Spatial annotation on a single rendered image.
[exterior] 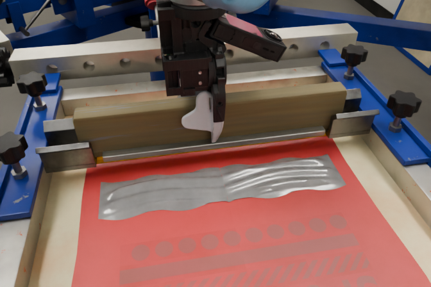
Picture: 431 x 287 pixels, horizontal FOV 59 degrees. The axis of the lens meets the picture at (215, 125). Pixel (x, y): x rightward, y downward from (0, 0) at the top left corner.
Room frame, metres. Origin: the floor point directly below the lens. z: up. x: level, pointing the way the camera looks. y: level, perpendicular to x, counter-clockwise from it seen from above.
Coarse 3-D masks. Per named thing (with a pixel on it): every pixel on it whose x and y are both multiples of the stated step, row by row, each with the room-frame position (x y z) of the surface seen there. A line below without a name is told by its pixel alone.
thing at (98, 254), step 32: (128, 160) 0.45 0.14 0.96; (160, 160) 0.45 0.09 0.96; (192, 160) 0.45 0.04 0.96; (96, 192) 0.38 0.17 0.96; (96, 224) 0.32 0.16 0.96; (128, 224) 0.32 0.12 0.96; (160, 224) 0.32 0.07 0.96; (192, 224) 0.32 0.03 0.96; (224, 224) 0.32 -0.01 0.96; (96, 256) 0.27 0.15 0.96
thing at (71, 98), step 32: (64, 96) 0.58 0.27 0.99; (96, 96) 0.58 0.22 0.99; (128, 96) 0.59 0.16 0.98; (160, 96) 0.60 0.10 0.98; (384, 160) 0.43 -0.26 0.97; (416, 192) 0.36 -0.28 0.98; (0, 224) 0.29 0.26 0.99; (32, 224) 0.30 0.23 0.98; (0, 256) 0.25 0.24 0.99; (32, 256) 0.27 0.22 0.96
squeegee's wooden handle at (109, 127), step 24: (240, 96) 0.47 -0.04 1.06; (264, 96) 0.47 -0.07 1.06; (288, 96) 0.48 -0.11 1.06; (312, 96) 0.48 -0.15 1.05; (336, 96) 0.49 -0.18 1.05; (72, 120) 0.42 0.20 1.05; (96, 120) 0.42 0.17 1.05; (120, 120) 0.43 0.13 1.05; (144, 120) 0.44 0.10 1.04; (168, 120) 0.44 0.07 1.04; (240, 120) 0.46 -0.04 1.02; (264, 120) 0.47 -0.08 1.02; (288, 120) 0.48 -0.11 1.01; (312, 120) 0.48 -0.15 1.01; (96, 144) 0.42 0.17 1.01; (120, 144) 0.43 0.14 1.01; (144, 144) 0.43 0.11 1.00
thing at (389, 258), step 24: (264, 144) 0.49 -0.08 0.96; (288, 144) 0.49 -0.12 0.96; (312, 144) 0.49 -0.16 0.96; (312, 192) 0.38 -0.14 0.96; (336, 192) 0.38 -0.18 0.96; (360, 192) 0.38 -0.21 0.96; (240, 216) 0.34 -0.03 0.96; (264, 216) 0.34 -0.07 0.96; (288, 216) 0.34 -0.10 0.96; (312, 216) 0.34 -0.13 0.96; (360, 216) 0.34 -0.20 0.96; (360, 240) 0.30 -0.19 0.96; (384, 240) 0.30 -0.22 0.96; (384, 264) 0.26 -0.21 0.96; (408, 264) 0.26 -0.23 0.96
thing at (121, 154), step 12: (276, 132) 0.47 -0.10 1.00; (288, 132) 0.47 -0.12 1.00; (300, 132) 0.47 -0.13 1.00; (312, 132) 0.47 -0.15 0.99; (324, 132) 0.47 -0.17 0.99; (168, 144) 0.44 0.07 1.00; (180, 144) 0.44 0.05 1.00; (192, 144) 0.44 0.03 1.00; (204, 144) 0.44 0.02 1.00; (216, 144) 0.44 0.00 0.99; (228, 144) 0.44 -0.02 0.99; (240, 144) 0.45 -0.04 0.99; (108, 156) 0.41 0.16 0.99; (120, 156) 0.42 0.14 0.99; (132, 156) 0.42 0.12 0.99; (144, 156) 0.42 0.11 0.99
